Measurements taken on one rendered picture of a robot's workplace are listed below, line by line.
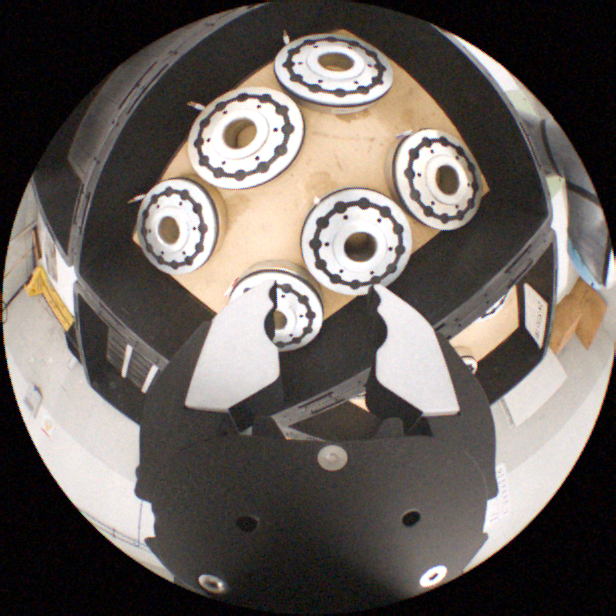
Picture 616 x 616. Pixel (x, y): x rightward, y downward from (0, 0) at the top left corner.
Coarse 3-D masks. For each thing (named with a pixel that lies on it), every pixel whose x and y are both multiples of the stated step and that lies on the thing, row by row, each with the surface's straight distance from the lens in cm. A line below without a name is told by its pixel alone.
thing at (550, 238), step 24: (552, 240) 26; (528, 264) 23; (552, 264) 29; (504, 288) 21; (552, 288) 32; (480, 312) 20; (552, 312) 36; (360, 384) 20; (312, 408) 23; (288, 432) 30
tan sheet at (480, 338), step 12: (516, 300) 44; (504, 312) 43; (516, 312) 47; (480, 324) 39; (492, 324) 42; (504, 324) 45; (516, 324) 50; (456, 336) 37; (468, 336) 39; (480, 336) 42; (492, 336) 45; (504, 336) 49; (468, 348) 42; (480, 348) 45; (492, 348) 49
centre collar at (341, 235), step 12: (348, 228) 18; (360, 228) 19; (372, 228) 19; (336, 240) 19; (384, 240) 19; (336, 252) 19; (384, 252) 20; (348, 264) 20; (360, 264) 20; (372, 264) 20
